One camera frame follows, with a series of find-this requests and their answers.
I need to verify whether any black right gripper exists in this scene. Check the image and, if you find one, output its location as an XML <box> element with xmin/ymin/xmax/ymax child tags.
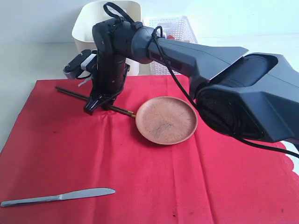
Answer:
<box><xmin>84</xmin><ymin>51</ymin><xmax>130</xmax><ymax>115</ymax></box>

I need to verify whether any round wooden plate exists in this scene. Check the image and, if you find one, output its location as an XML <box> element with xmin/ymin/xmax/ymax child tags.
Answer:
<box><xmin>135</xmin><ymin>96</ymin><xmax>198</xmax><ymax>145</ymax></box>

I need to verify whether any red sausage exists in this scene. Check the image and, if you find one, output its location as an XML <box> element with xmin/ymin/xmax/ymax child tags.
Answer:
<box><xmin>167</xmin><ymin>35</ymin><xmax>175</xmax><ymax>40</ymax></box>

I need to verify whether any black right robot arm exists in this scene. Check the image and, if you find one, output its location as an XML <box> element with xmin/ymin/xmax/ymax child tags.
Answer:
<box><xmin>85</xmin><ymin>2</ymin><xmax>299</xmax><ymax>148</ymax></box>

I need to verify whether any red tablecloth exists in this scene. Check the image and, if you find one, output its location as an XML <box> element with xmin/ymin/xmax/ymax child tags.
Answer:
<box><xmin>0</xmin><ymin>80</ymin><xmax>299</xmax><ymax>224</ymax></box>

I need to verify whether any silver table knife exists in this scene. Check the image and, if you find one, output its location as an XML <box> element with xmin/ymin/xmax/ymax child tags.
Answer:
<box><xmin>0</xmin><ymin>188</ymin><xmax>116</xmax><ymax>207</ymax></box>

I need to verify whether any cream plastic storage bin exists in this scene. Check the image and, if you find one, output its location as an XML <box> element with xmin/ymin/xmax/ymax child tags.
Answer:
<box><xmin>71</xmin><ymin>0</ymin><xmax>142</xmax><ymax>77</ymax></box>

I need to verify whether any white perforated plastic basket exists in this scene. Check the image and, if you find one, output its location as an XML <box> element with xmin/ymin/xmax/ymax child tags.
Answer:
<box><xmin>142</xmin><ymin>15</ymin><xmax>199</xmax><ymax>76</ymax></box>

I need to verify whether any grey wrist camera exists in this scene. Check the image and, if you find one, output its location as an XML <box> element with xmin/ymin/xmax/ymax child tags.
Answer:
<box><xmin>63</xmin><ymin>49</ymin><xmax>97</xmax><ymax>80</ymax></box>

